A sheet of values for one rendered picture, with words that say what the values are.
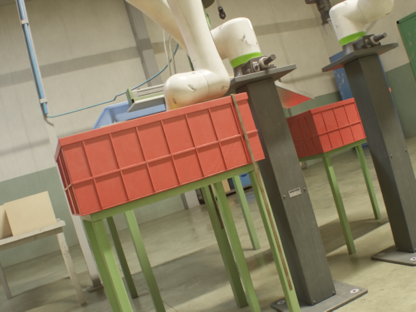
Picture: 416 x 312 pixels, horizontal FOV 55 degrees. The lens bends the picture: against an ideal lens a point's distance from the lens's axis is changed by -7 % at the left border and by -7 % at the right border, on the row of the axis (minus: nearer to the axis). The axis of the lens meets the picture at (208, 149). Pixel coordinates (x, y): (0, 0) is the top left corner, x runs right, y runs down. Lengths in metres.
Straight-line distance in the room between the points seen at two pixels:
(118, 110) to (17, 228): 1.23
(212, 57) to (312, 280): 0.91
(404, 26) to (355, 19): 6.10
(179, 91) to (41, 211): 1.81
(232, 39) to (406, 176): 0.95
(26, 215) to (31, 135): 4.33
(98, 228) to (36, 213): 1.72
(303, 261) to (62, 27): 6.63
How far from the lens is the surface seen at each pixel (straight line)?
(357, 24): 1.97
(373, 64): 1.96
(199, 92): 1.33
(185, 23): 1.42
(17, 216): 2.93
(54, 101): 7.29
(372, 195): 2.79
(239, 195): 2.87
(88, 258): 3.29
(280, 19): 9.22
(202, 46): 1.40
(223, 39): 1.68
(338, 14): 1.97
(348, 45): 1.95
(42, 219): 2.92
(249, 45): 1.66
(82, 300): 3.00
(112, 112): 2.05
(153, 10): 1.60
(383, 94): 1.95
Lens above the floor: 0.66
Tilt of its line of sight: 1 degrees up
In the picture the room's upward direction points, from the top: 17 degrees counter-clockwise
